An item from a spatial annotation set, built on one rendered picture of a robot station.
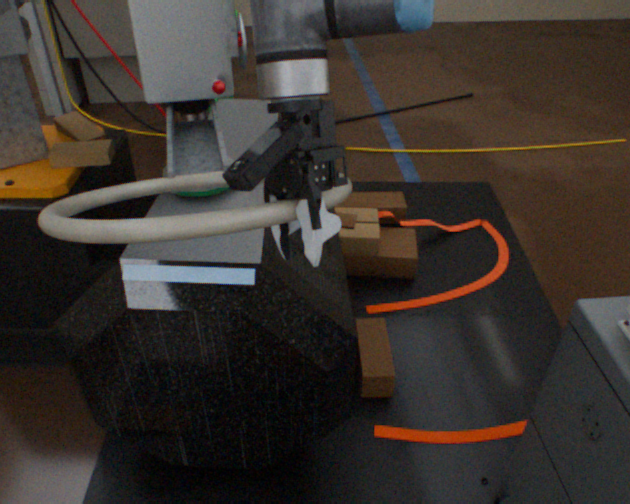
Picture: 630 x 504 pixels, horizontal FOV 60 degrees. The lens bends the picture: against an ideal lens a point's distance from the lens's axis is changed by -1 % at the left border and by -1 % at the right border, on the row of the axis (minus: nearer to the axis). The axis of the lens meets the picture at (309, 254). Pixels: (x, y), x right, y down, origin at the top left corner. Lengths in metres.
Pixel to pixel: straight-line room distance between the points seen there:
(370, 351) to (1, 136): 1.49
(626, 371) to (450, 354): 1.15
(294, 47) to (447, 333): 1.86
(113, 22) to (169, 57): 3.00
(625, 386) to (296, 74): 0.90
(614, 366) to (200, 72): 1.13
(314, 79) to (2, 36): 1.41
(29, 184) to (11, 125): 0.21
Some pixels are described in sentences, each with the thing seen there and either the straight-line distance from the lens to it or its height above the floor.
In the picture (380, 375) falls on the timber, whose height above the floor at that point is 0.13.
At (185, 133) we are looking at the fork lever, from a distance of 1.39.
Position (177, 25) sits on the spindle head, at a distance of 1.38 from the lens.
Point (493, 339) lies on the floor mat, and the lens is 2.43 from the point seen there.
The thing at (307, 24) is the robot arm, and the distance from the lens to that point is 0.69.
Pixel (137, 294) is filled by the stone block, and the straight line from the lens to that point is 1.40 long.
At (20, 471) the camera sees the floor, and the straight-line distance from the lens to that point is 2.19.
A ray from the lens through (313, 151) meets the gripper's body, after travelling 0.69.
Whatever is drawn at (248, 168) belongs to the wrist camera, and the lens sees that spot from 0.65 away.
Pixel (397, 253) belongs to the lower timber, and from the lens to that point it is 2.57.
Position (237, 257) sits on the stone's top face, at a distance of 1.36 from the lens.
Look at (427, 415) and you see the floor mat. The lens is 2.11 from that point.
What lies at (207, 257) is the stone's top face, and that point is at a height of 0.86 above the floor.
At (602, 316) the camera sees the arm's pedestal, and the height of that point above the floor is 0.85.
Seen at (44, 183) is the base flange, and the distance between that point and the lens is 2.00.
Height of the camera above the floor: 1.69
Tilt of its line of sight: 38 degrees down
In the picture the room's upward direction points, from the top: straight up
